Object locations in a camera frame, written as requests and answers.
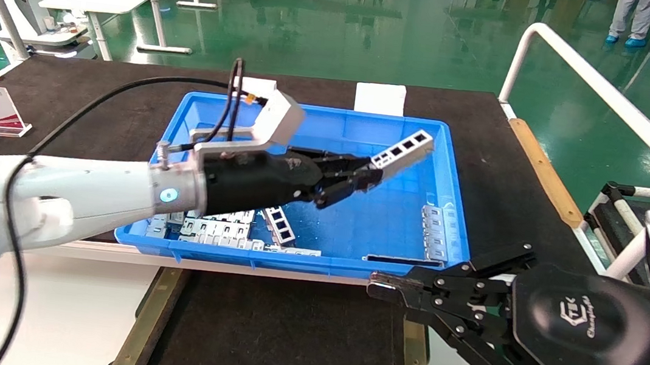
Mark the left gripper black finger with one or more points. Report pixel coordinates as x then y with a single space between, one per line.
345 165
336 193

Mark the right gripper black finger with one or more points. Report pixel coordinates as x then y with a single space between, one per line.
482 359
460 280

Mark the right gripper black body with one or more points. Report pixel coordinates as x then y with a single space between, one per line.
584 328

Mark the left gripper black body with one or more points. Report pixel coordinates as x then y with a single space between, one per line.
258 181

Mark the grey metal ladder part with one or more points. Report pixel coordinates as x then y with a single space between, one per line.
280 226
414 155

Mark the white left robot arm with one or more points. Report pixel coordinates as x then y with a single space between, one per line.
85 192

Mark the black container tray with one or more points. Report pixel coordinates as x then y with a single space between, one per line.
283 337

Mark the blue plastic parts bin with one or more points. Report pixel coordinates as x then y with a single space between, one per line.
387 226

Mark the stacked grey metal brackets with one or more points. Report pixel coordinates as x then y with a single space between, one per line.
157 228

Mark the black table mat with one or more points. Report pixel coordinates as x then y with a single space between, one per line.
97 89

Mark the person in light trousers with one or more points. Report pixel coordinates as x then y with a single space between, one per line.
625 15

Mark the flat grey metal bracket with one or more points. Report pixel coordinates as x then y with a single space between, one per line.
235 216
215 229
220 241
293 250

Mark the slotted grey metal bracket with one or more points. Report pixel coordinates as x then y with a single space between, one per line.
431 231

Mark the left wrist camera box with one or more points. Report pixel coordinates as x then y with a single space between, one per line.
280 119

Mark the black cart frame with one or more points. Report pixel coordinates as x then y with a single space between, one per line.
602 220

